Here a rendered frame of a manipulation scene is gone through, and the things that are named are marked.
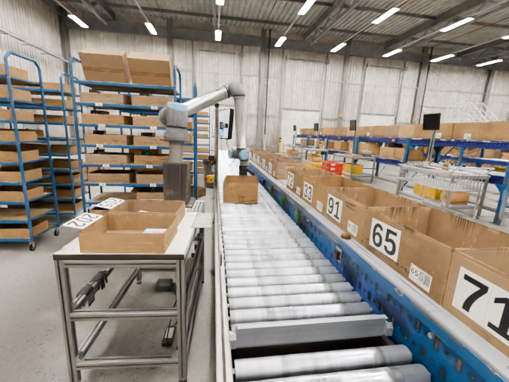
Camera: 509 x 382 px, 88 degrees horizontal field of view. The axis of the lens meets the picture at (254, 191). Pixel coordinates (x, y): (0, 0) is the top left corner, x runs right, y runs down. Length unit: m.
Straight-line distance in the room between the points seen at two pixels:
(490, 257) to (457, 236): 0.31
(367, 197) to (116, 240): 1.31
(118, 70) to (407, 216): 2.85
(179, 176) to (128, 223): 0.59
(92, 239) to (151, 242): 0.26
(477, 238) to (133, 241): 1.36
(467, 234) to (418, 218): 0.18
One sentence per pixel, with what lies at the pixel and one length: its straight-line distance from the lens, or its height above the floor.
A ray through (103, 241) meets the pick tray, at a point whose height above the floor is 0.81.
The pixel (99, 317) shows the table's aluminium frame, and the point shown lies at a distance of 1.60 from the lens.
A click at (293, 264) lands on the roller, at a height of 0.74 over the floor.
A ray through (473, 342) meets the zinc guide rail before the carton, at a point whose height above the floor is 0.89.
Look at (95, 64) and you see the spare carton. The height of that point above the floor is 1.91.
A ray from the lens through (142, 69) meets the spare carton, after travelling 3.12.
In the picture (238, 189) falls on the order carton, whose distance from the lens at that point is 2.15.
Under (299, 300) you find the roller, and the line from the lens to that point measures 1.03.
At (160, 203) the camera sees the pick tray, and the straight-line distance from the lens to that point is 1.90.
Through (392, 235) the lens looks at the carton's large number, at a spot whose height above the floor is 1.00.
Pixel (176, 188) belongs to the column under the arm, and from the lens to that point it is 2.06.
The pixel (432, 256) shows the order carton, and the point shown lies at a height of 1.00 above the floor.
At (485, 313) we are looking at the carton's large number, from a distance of 0.83.
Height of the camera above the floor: 1.32
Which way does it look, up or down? 12 degrees down
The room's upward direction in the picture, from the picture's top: 3 degrees clockwise
